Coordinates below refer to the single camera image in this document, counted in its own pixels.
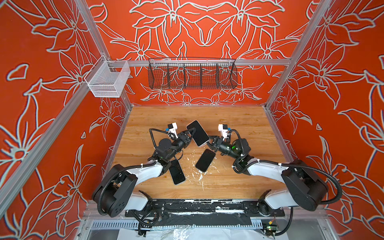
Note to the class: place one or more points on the left black phone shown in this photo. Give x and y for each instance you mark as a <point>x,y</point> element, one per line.
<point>177,173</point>

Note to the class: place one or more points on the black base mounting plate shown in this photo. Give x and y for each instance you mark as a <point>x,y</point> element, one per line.
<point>201,212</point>

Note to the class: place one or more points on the clear plastic bin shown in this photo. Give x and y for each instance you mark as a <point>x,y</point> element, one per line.
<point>107,81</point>

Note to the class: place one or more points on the small green circuit board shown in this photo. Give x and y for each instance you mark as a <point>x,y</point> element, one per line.
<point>270,229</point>

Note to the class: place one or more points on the middle black phone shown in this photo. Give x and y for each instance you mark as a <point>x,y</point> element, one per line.
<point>205,160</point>

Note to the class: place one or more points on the black wire basket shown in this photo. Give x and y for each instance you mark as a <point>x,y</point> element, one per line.
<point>192,74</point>

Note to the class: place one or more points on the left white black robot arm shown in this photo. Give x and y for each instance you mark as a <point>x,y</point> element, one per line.
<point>115,193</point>

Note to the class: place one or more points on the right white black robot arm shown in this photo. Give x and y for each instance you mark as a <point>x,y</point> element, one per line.
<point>303,187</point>

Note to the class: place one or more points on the white perforated cable duct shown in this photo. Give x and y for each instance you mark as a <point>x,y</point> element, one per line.
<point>255,224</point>

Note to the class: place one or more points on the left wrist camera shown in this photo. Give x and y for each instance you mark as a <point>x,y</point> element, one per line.
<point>172,130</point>

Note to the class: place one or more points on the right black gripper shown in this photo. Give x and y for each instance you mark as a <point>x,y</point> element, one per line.
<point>215,148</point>

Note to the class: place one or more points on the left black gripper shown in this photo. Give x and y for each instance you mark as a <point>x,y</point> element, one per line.
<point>184,140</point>

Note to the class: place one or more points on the black phone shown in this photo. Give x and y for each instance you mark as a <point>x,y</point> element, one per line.
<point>177,173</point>
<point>205,160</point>

